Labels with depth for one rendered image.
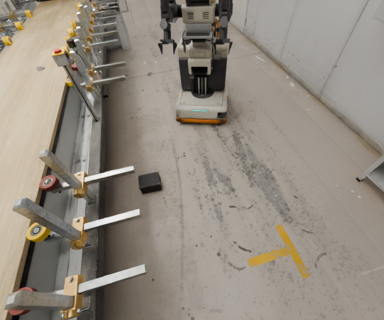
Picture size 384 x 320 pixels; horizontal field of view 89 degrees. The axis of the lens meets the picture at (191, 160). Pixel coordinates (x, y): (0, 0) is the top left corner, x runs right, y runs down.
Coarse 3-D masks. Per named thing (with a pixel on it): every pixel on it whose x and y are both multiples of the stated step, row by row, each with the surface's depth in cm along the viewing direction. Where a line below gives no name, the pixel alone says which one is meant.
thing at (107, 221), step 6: (138, 210) 94; (114, 216) 93; (120, 216) 93; (126, 216) 93; (132, 216) 93; (138, 216) 94; (90, 222) 92; (96, 222) 92; (102, 222) 92; (108, 222) 92; (114, 222) 92; (120, 222) 94; (84, 228) 91; (90, 228) 91; (96, 228) 92; (54, 234) 89; (48, 240) 88; (54, 240) 90
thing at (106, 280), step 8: (144, 264) 79; (120, 272) 78; (128, 272) 78; (136, 272) 78; (144, 272) 78; (96, 280) 77; (104, 280) 77; (112, 280) 76; (120, 280) 77; (80, 288) 75; (88, 288) 75; (96, 288) 77
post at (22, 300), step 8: (8, 296) 51; (16, 296) 51; (24, 296) 53; (32, 296) 55; (40, 296) 58; (48, 296) 61; (56, 296) 64; (64, 296) 68; (72, 296) 72; (8, 304) 50; (16, 304) 50; (24, 304) 52; (32, 304) 55; (40, 304) 57; (48, 304) 60; (56, 304) 64; (64, 304) 67; (72, 304) 71; (88, 304) 81
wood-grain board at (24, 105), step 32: (64, 0) 316; (32, 32) 232; (64, 32) 226; (0, 64) 184; (32, 64) 180; (0, 96) 150; (32, 96) 147; (64, 96) 149; (0, 128) 126; (32, 128) 124; (0, 160) 109; (32, 160) 108; (0, 192) 96; (32, 192) 95; (0, 224) 86; (0, 256) 77; (0, 288) 71
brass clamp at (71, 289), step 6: (72, 276) 77; (78, 276) 77; (66, 282) 76; (72, 282) 76; (78, 282) 77; (66, 288) 75; (72, 288) 75; (66, 294) 74; (72, 294) 74; (78, 294) 75; (78, 300) 74; (78, 306) 73; (66, 312) 70; (72, 312) 71; (78, 312) 72; (66, 318) 69
